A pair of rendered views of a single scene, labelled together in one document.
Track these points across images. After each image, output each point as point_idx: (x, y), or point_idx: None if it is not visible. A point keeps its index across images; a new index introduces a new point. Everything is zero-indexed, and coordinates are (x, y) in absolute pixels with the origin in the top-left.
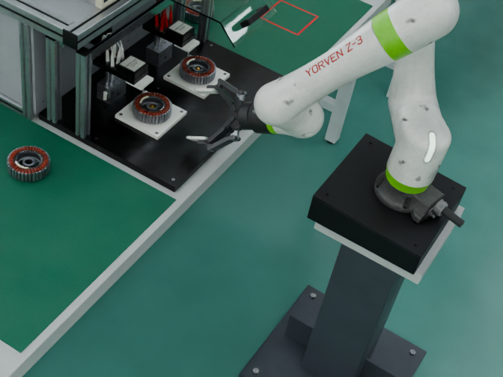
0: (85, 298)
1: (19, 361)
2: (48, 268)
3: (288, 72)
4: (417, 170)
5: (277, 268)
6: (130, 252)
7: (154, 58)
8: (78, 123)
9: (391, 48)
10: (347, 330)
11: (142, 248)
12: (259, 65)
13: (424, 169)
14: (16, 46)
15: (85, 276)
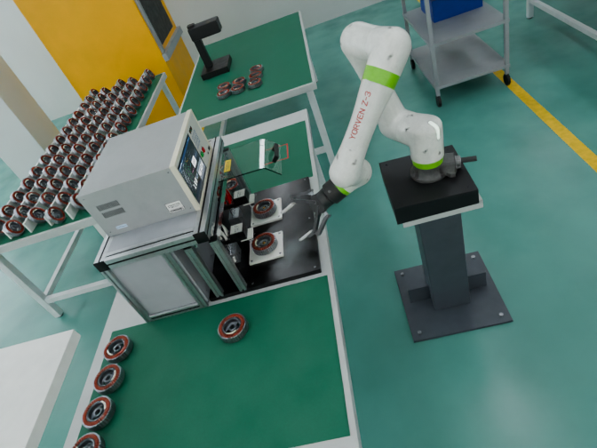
0: (346, 368)
1: (355, 442)
2: (306, 372)
3: (305, 175)
4: (436, 148)
5: (371, 277)
6: (338, 322)
7: (237, 222)
8: (237, 283)
9: (389, 82)
10: (450, 268)
11: (339, 315)
12: (288, 183)
13: (439, 144)
14: (169, 271)
15: (331, 356)
